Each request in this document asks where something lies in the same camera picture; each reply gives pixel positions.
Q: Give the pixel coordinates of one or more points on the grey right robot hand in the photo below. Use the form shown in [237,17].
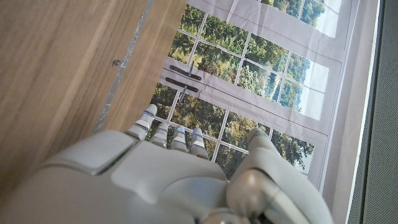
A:
[155,180]

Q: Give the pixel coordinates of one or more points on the printed forest window backdrop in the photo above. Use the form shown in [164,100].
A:
[248,62]

